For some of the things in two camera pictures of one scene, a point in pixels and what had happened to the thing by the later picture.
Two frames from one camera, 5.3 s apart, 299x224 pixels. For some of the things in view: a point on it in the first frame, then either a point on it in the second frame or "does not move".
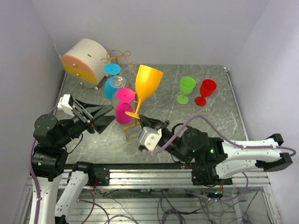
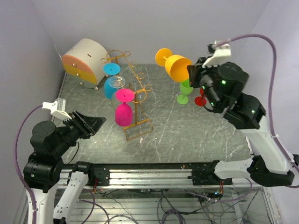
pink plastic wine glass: x=124 y=96 does not move
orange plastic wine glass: x=148 y=81 → x=176 y=65
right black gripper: x=154 y=122 → x=196 y=70
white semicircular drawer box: x=83 y=61 does not move
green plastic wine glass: x=187 y=86 does not move
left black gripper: x=89 y=112 → x=87 y=125
